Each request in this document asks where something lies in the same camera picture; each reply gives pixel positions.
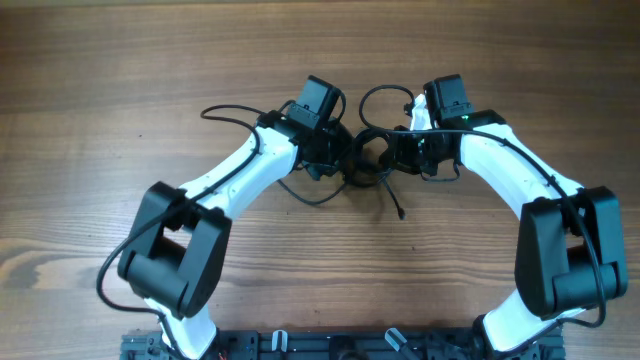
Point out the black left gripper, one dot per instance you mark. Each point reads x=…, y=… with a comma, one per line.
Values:
x=345, y=138

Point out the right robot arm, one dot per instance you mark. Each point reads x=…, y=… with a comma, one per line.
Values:
x=570, y=260

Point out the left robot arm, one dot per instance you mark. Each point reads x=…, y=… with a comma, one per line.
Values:
x=174, y=254

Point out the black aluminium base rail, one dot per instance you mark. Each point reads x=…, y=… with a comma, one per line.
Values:
x=446, y=343

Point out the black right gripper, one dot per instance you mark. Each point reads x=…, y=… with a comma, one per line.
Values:
x=396, y=153

